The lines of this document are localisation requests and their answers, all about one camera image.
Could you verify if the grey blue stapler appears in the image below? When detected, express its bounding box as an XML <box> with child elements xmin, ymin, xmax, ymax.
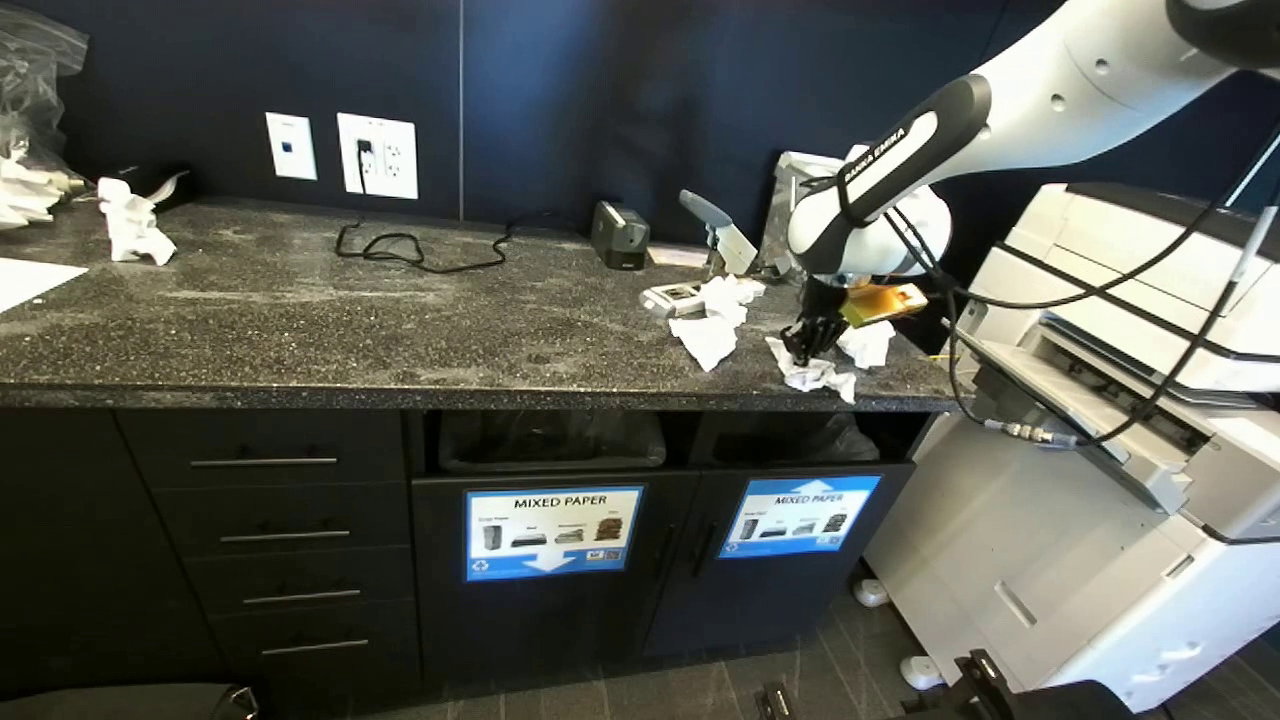
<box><xmin>673</xmin><ymin>182</ymin><xmax>766</xmax><ymax>280</ymax></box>

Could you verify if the white office printer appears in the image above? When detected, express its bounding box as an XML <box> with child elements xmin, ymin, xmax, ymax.
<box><xmin>862</xmin><ymin>178</ymin><xmax>1280</xmax><ymax>713</ymax></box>

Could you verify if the silver drawer handle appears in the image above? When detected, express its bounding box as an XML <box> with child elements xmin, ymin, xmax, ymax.
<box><xmin>236</xmin><ymin>585</ymin><xmax>368</xmax><ymax>608</ymax></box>
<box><xmin>190</xmin><ymin>453</ymin><xmax>345</xmax><ymax>470</ymax></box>
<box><xmin>258</xmin><ymin>631</ymin><xmax>375</xmax><ymax>660</ymax></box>
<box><xmin>218</xmin><ymin>524</ymin><xmax>357</xmax><ymax>546</ymax></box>

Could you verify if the black tape dispenser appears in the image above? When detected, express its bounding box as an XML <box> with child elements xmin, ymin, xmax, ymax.
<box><xmin>590</xmin><ymin>197</ymin><xmax>658</xmax><ymax>277</ymax></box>

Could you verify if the white printer caster wheel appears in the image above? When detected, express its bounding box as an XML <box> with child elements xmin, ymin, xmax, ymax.
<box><xmin>849</xmin><ymin>571</ymin><xmax>894</xmax><ymax>615</ymax></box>
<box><xmin>896</xmin><ymin>646</ymin><xmax>949</xmax><ymax>696</ymax></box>

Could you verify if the blue label with up arrow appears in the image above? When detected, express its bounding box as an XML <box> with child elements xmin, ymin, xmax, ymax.
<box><xmin>718</xmin><ymin>470</ymin><xmax>888</xmax><ymax>562</ymax></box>

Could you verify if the clear plastic bag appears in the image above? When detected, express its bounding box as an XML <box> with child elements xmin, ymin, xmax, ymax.
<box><xmin>0</xmin><ymin>2</ymin><xmax>94</xmax><ymax>233</ymax></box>

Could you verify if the white wall power outlet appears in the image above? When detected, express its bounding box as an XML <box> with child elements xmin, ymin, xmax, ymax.
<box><xmin>332</xmin><ymin>109</ymin><xmax>424</xmax><ymax>202</ymax></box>

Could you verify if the white wall switch plate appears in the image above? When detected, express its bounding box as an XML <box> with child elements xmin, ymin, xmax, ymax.
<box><xmin>262</xmin><ymin>109</ymin><xmax>325</xmax><ymax>188</ymax></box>

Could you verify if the thin black cable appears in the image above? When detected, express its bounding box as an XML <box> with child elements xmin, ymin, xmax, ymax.
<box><xmin>328</xmin><ymin>216</ymin><xmax>522</xmax><ymax>280</ymax></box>

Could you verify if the flat white paper sheet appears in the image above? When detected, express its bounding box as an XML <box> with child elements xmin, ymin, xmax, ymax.
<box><xmin>0</xmin><ymin>250</ymin><xmax>94</xmax><ymax>321</ymax></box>

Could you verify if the black cabinet with granite counter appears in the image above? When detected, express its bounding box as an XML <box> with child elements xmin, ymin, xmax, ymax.
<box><xmin>0</xmin><ymin>197</ymin><xmax>962</xmax><ymax>701</ymax></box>

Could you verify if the crumpled white tissue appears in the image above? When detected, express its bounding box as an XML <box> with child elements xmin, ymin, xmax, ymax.
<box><xmin>94</xmin><ymin>169</ymin><xmax>184</xmax><ymax>268</ymax></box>

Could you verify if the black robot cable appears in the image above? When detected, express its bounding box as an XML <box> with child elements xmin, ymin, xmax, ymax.
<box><xmin>916</xmin><ymin>123</ymin><xmax>1280</xmax><ymax>453</ymax></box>

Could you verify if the blue label with down arrow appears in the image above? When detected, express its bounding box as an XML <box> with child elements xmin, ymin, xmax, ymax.
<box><xmin>460</xmin><ymin>480</ymin><xmax>647</xmax><ymax>586</ymax></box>

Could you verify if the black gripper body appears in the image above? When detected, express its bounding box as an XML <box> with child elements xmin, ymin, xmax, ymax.
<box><xmin>797</xmin><ymin>270</ymin><xmax>862</xmax><ymax>338</ymax></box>

